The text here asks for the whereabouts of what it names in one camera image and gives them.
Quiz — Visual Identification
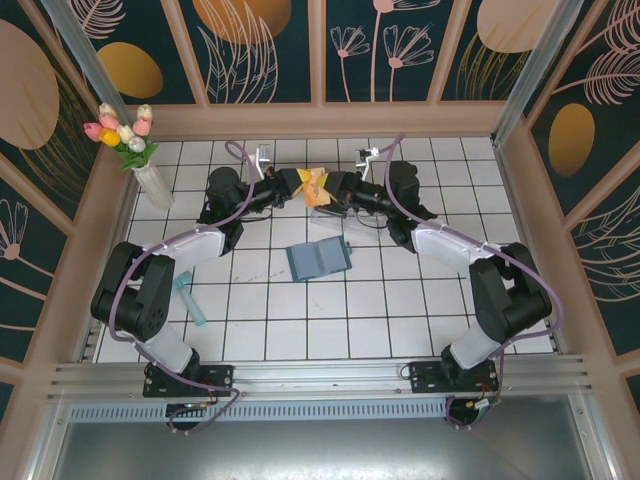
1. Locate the grey slotted cable duct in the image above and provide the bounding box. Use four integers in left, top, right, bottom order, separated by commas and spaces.
67, 402, 451, 422

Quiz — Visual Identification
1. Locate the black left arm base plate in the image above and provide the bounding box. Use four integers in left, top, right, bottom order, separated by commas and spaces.
143, 363, 236, 399

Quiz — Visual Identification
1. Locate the teal leather card holder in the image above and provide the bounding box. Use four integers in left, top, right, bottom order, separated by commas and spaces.
285, 237, 354, 284

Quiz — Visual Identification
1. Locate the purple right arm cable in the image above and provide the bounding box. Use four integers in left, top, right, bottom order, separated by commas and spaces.
372, 132, 564, 431

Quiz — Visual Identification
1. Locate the white ribbed vase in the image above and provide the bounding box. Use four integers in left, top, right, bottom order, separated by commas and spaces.
130, 164, 175, 210

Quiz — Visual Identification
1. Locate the artificial tulip bouquet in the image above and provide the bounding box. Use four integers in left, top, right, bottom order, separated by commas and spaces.
82, 102, 160, 174

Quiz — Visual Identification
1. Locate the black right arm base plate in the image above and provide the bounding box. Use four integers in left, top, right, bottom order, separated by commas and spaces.
408, 359, 501, 396

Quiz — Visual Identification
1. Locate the light teal plastic tool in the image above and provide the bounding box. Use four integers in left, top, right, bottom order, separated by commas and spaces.
172, 272, 209, 329

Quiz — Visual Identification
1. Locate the aluminium frame post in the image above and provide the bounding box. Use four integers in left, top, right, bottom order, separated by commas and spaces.
39, 0, 121, 109
492, 0, 586, 147

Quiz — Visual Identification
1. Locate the aluminium mounting rail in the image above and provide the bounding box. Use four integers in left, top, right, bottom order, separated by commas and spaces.
47, 354, 596, 401

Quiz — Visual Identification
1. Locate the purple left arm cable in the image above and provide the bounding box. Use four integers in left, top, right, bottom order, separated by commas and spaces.
104, 139, 261, 436

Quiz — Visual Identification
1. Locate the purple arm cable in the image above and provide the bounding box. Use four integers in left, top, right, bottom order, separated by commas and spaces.
372, 132, 564, 431
104, 139, 261, 436

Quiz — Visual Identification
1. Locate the peach floral print card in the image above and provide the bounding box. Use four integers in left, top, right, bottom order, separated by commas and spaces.
302, 167, 334, 208

